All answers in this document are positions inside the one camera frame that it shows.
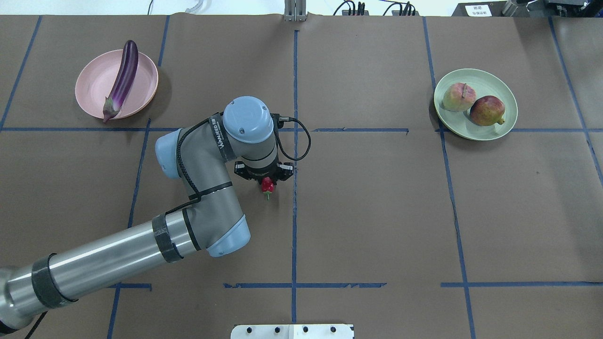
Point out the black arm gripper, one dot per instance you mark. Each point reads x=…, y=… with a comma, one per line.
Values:
x=260, y=176

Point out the red chili pepper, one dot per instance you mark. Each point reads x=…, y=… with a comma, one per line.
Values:
x=267, y=186

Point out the purple eggplant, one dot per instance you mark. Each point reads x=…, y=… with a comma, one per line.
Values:
x=124, y=81

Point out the pink green peach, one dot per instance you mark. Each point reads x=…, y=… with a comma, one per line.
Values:
x=459, y=97

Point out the red pomegranate fruit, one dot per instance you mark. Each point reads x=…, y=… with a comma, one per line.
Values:
x=487, y=111

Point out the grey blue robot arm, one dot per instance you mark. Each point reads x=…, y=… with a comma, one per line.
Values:
x=246, y=133

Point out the light green plate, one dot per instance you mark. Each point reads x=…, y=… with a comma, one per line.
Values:
x=484, y=84

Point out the pink plate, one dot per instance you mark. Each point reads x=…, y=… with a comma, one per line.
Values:
x=97, y=78

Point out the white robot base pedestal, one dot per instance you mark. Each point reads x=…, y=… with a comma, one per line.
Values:
x=293, y=331

